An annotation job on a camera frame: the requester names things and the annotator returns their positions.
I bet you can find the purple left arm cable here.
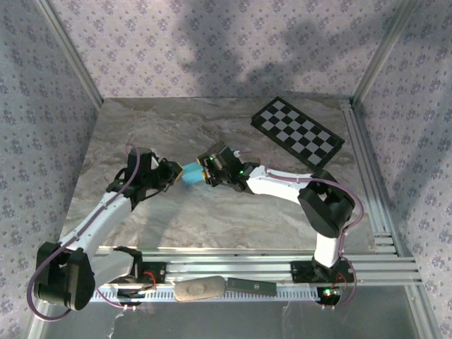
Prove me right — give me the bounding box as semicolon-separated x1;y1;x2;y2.
27;143;142;322

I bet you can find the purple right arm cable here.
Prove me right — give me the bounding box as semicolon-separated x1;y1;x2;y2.
237;150;364;311

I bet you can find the aluminium frame rail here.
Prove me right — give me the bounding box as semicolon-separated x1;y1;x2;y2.
93;246;423;287

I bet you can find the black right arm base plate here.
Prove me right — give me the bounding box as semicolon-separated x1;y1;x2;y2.
290;260;356;284

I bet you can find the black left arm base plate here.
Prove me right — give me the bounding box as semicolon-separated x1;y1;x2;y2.
133;261;167;284

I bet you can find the aluminium side rail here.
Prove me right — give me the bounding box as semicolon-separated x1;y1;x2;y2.
340;100;400;255

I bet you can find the grey oval pad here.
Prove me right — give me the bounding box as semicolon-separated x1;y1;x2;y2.
174;275;227;303

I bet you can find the dark metal bar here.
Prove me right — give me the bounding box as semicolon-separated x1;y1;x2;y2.
225;278;277;297

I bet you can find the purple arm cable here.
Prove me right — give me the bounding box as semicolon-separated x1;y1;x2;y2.
237;150;364;311
27;143;142;322

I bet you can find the white slotted cable duct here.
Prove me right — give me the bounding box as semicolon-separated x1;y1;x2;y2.
90;284;324;303

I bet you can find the black and white checkerboard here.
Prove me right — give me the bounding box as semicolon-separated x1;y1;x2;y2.
249;96;346;169

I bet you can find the white and blue paper box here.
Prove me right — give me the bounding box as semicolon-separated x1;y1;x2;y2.
182;161;208;187

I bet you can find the aluminium corner post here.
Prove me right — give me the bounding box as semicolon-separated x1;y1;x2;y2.
351;0;421;105
35;0;105;107

